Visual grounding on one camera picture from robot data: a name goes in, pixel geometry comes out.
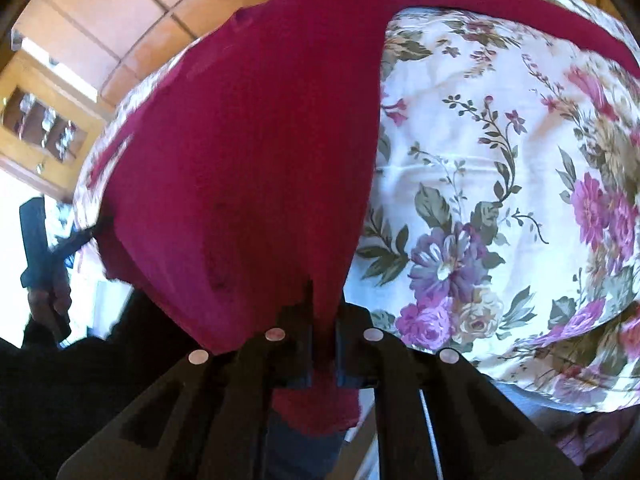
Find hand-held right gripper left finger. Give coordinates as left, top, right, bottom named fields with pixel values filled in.
left=57, top=280, right=316, bottom=480

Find wooden cabinet with glass door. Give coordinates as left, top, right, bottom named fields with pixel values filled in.
left=0, top=50, right=117, bottom=201

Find person's left hand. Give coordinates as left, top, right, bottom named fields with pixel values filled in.
left=27, top=272, right=74, bottom=333

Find person's blue jeans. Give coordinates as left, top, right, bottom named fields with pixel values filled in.
left=264, top=410, right=362, bottom=480

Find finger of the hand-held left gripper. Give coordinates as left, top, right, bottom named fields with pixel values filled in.
left=50, top=216, right=118, bottom=262

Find floral bedspread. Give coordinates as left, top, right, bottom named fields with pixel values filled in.
left=72, top=0, right=640, bottom=416

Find red knit garment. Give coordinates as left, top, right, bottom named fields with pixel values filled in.
left=87, top=0, right=640, bottom=436

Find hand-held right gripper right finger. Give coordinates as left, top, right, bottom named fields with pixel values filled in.
left=335, top=307, right=584, bottom=480

